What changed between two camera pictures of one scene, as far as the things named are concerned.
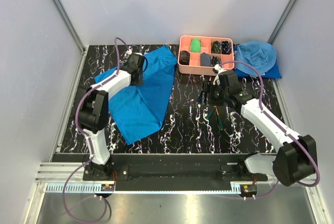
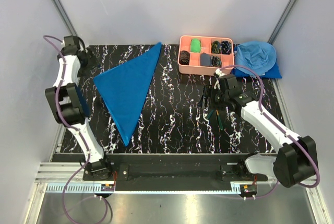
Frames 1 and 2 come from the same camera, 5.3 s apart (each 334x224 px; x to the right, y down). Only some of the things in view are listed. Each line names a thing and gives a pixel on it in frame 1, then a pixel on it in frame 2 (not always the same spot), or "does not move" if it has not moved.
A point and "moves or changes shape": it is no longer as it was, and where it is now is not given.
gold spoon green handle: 210,113 does not move
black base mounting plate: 171,172 does not move
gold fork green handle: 220,123 does not move
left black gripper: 140,81 → 93,62
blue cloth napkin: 135,110 moves or changes shape
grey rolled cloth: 205,59 does not move
